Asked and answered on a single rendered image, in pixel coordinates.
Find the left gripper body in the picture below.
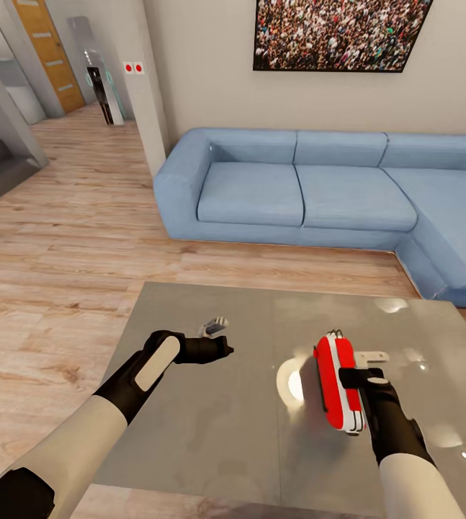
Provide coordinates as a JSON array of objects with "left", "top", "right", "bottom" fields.
[{"left": 194, "top": 336, "right": 229, "bottom": 365}]

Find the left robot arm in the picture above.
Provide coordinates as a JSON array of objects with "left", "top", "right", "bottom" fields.
[{"left": 0, "top": 317, "right": 235, "bottom": 519}]

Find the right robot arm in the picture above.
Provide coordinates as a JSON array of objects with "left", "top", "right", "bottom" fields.
[{"left": 339, "top": 352, "right": 465, "bottom": 519}]

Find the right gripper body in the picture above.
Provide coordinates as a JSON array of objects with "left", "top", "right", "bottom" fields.
[{"left": 339, "top": 367, "right": 383, "bottom": 389}]

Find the radio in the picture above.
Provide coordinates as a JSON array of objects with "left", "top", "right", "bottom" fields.
[{"left": 313, "top": 330, "right": 366, "bottom": 436}]

